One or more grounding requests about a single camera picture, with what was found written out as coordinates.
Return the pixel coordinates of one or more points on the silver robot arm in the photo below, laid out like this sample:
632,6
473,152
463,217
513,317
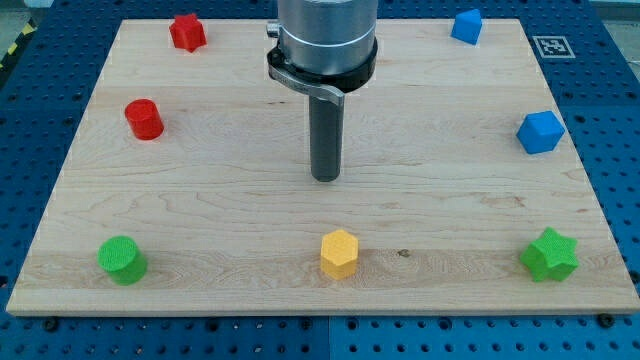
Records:
325,37

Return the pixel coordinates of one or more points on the yellow hexagon block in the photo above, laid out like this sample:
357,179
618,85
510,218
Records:
339,254

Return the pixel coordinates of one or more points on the blue hexagon block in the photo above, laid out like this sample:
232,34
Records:
540,132

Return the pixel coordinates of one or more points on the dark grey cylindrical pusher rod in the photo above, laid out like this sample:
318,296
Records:
326,135

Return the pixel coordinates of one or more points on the wooden board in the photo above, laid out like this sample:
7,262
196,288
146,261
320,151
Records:
434,184

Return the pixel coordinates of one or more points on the red cylinder block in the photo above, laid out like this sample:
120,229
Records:
144,119

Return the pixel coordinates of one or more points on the red star block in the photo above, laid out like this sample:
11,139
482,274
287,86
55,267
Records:
187,32

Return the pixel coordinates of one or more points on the blue pentagon block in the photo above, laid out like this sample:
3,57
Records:
467,26

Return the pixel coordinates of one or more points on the green cylinder block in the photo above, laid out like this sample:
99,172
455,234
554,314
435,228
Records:
122,260

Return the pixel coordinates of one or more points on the green star block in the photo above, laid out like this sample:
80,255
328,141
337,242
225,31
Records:
550,256

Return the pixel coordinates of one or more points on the white fiducial marker tag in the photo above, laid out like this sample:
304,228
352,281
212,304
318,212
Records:
553,47

